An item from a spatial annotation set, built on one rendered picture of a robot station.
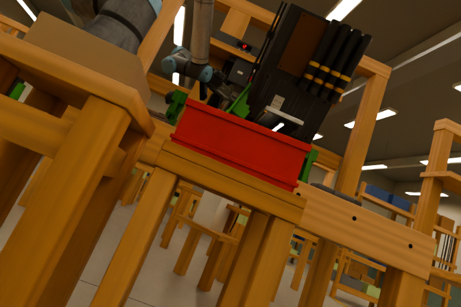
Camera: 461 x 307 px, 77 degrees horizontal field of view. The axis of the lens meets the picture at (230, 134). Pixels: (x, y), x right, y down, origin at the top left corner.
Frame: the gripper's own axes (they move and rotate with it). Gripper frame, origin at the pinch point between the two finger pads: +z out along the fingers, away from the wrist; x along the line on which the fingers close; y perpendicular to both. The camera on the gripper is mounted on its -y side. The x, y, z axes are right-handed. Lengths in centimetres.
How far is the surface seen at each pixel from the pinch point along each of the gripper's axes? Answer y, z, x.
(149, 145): -6, -8, -53
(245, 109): 4.3, 8.6, -8.1
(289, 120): 18.3, 24.9, -20.1
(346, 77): 40, 33, 2
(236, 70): 3.1, -9.8, 27.2
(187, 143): 20, 5, -72
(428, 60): 64, 139, 286
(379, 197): -168, 313, 414
